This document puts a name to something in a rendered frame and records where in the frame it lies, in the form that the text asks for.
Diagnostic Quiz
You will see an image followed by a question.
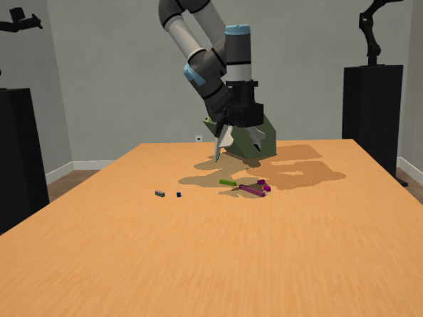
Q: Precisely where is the lime green rod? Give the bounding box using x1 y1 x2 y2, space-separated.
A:
219 180 236 186

